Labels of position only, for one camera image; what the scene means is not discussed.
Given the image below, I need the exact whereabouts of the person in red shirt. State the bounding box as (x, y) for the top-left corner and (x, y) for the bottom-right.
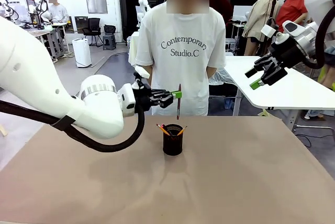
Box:
(274, 0), (309, 34)

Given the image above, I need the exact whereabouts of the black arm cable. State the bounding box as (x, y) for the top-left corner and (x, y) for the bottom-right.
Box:
(300, 6), (335, 70)
(0, 99), (146, 153)

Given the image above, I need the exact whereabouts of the black stool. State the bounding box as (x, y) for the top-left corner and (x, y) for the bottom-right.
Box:
(103, 24), (117, 51)

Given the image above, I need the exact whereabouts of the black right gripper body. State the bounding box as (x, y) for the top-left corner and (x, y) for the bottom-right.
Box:
(270, 36), (309, 67)

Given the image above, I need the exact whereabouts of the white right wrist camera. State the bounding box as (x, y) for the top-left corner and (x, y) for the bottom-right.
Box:
(261, 24), (279, 38)

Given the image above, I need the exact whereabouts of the black office chair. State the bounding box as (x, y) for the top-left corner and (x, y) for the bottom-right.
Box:
(83, 17), (103, 47)

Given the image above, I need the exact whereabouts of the black mesh pen holder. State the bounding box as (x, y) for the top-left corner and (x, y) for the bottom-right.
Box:
(162, 124), (184, 156)

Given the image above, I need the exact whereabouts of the reddish brown pencil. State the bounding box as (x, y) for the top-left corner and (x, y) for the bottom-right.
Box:
(176, 83), (182, 120)

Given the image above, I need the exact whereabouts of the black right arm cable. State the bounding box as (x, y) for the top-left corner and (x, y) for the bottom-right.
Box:
(300, 6), (335, 70)

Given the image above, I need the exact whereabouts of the black tripod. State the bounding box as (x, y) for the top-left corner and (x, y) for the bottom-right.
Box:
(263, 0), (278, 58)

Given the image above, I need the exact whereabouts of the table with white cloth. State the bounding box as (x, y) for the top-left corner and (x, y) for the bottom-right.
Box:
(128, 31), (140, 65)

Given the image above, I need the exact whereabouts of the white air purifier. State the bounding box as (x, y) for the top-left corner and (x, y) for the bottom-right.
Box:
(72, 38), (92, 68)

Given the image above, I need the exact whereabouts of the seated person in white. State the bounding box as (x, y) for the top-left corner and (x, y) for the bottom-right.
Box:
(48, 0), (70, 24)

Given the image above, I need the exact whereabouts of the mannequin in beige coat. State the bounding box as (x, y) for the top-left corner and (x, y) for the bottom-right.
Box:
(242, 0), (278, 57)

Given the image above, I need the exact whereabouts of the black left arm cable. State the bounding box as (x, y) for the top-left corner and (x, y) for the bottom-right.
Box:
(0, 99), (146, 153)

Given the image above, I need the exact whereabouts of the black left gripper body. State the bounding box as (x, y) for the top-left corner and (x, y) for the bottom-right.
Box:
(132, 77), (155, 113)

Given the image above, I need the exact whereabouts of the white robot with black cables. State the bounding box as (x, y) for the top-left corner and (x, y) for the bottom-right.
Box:
(25, 0), (52, 30)

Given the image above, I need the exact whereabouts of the person in white T-shirt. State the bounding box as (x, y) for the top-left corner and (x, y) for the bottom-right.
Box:
(135, 0), (227, 117)

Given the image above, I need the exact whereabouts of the grey work desk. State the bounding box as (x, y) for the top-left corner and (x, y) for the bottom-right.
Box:
(26, 21), (69, 64)

